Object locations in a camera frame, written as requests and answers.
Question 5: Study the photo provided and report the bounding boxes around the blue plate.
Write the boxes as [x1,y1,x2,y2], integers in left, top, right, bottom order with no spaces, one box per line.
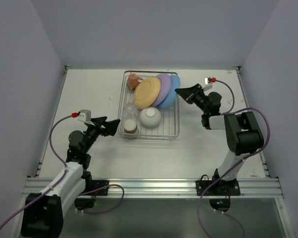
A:
[157,74,181,110]

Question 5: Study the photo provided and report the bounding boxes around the purple plate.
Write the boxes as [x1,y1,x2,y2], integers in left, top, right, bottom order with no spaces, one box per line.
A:
[151,74,172,107]

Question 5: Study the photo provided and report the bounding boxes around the yellow plate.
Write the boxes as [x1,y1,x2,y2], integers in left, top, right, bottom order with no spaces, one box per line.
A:
[134,77,161,110]

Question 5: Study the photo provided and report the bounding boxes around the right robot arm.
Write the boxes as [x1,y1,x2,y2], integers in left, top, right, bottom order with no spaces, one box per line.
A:
[175,84,264,196]

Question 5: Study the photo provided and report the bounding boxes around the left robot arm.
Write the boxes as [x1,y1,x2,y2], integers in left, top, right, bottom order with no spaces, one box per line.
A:
[20,117,120,238]

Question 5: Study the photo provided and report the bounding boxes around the white and brown cup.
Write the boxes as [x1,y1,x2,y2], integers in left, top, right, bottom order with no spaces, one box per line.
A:
[123,119,138,134]

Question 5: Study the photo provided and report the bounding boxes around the clear drinking glass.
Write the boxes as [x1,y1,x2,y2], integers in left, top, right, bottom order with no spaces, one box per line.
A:
[123,102,139,121]

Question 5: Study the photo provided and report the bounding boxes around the white bowl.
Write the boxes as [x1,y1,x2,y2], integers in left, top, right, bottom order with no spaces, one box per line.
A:
[139,107,162,128]

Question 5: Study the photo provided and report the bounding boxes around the pink mug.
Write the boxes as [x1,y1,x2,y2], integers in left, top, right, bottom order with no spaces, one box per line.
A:
[127,73,143,91]

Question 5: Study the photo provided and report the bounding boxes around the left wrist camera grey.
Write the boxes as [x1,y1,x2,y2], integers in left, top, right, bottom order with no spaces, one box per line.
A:
[77,110,91,122]

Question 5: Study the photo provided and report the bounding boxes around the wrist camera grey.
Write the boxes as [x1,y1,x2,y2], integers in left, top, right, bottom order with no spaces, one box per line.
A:
[77,110,91,122]
[204,77,212,88]

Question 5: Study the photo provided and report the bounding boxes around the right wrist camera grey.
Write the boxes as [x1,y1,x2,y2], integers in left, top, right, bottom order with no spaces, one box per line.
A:
[204,77,212,88]

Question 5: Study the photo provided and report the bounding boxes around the metal wire dish rack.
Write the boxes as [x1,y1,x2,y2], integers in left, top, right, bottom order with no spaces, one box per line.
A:
[117,70,180,141]

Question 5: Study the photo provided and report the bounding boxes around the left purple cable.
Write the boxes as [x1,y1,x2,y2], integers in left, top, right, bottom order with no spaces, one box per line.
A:
[0,113,125,238]

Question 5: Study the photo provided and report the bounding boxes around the aluminium front rail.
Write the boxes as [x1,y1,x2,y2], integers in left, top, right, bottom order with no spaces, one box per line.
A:
[22,177,284,199]

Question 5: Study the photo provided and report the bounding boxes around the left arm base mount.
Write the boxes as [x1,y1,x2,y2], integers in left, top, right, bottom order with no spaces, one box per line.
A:
[74,180,109,210]

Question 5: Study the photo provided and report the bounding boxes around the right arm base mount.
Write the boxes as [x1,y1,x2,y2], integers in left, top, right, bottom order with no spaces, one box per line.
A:
[195,175,241,212]

